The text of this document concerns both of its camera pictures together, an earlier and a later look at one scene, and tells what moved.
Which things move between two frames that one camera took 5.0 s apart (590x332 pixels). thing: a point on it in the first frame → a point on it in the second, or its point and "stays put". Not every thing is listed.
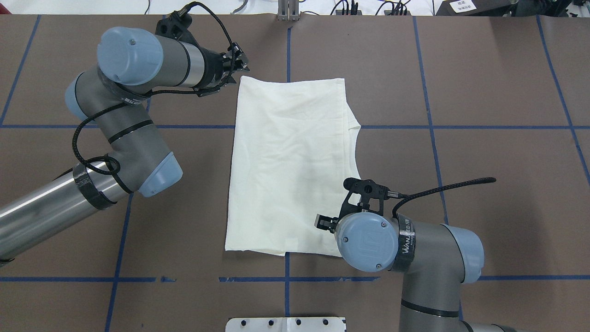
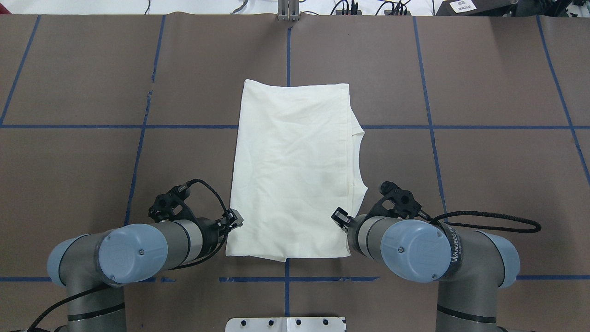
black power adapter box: x=476 y=8 stays put
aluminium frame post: x=288 y=10 stays put
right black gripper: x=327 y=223 → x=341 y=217
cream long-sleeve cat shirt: x=294 y=155 stays put
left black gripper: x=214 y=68 → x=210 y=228
